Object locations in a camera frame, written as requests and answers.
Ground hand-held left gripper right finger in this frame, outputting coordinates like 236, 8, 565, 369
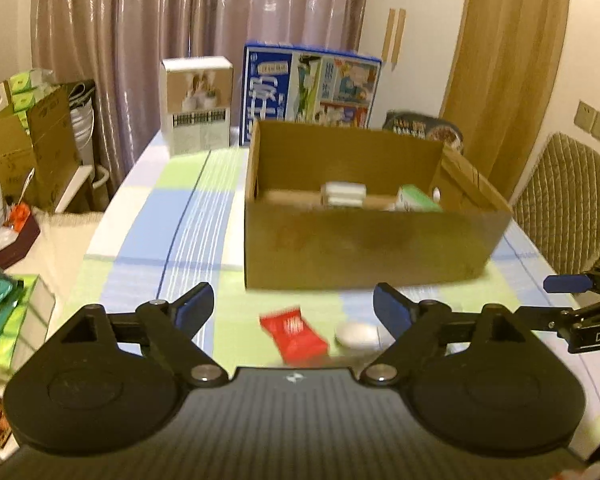
360, 282, 537, 389

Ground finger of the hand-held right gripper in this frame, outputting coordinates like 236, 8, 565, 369
517, 306, 578, 333
543, 264, 600, 296

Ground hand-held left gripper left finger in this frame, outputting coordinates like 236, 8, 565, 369
50, 281, 229, 389

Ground white spoon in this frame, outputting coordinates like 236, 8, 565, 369
334, 322, 379, 350

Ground red snack packet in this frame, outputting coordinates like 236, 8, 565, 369
259, 306, 331, 365

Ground green carton box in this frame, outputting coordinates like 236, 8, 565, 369
387, 185, 443, 212

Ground white square power adapter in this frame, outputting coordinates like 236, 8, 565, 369
321, 182, 367, 209

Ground desktop with checked cloth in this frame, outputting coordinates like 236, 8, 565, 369
55, 127, 600, 421

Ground cream side table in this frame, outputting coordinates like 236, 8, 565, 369
2, 210, 106, 306

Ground black instant rice bowl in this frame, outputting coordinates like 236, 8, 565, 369
382, 109, 465, 155

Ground white photo product box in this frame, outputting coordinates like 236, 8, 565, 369
160, 56, 233, 156

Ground dark brown tray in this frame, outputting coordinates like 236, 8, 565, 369
0, 215, 42, 271

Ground white shopping bag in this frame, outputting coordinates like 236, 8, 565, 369
67, 80, 101, 163

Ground large brown cardboard box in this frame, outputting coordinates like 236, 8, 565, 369
27, 82, 83, 211

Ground blue milk carton box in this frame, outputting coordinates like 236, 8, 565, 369
241, 41, 382, 147

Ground wooden door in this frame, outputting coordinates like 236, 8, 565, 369
440, 0, 573, 196

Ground small brown cardboard box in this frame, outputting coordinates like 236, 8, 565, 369
0, 110, 36, 196

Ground green tissue packs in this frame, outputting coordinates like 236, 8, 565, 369
7, 69, 56, 113

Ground shiny pink curtain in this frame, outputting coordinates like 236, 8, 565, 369
30, 0, 373, 201

